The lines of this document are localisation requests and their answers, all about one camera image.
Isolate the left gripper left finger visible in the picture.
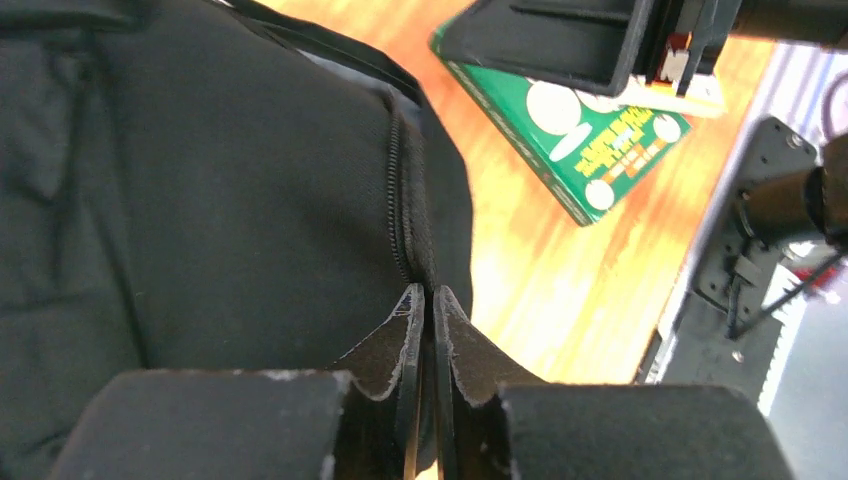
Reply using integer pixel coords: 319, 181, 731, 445
51, 285, 425, 479

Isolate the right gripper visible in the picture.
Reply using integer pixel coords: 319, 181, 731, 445
437, 0, 847, 96

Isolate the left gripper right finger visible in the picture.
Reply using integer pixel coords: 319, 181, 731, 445
432, 286, 792, 479

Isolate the green coin book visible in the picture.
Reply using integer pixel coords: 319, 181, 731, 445
442, 60, 691, 226

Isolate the black backpack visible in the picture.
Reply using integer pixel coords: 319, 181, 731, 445
1, 1, 473, 479

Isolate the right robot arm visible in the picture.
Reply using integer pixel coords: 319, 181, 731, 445
438, 1, 847, 247

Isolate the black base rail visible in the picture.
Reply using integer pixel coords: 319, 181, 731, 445
634, 117, 822, 414

